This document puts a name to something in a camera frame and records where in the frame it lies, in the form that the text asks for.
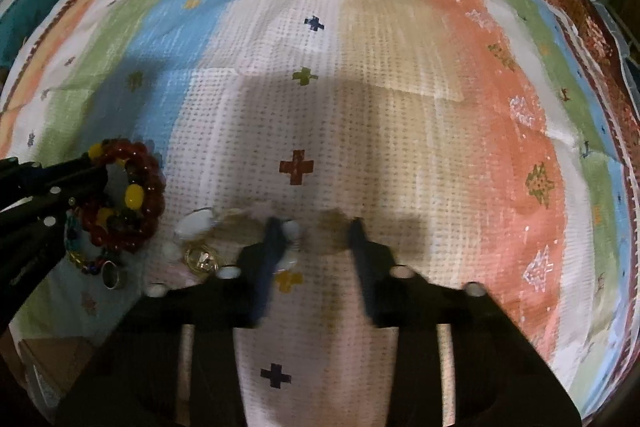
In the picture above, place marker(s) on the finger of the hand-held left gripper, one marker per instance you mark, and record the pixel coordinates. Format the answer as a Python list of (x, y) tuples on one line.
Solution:
[(45, 214), (65, 177)]

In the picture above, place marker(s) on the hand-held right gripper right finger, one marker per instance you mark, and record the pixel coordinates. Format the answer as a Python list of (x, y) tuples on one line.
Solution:
[(361, 252)]

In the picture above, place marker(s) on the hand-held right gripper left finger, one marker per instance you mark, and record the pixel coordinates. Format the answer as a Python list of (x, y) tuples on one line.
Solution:
[(272, 252)]

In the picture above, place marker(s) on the brown cardboard piece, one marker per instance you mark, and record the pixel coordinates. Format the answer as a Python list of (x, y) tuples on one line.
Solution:
[(50, 357)]

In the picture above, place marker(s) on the striped pastel woven blanket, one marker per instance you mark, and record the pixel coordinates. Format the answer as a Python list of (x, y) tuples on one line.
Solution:
[(400, 107)]

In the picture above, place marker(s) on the grey quilted cloth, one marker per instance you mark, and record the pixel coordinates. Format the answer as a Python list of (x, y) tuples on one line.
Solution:
[(624, 57)]

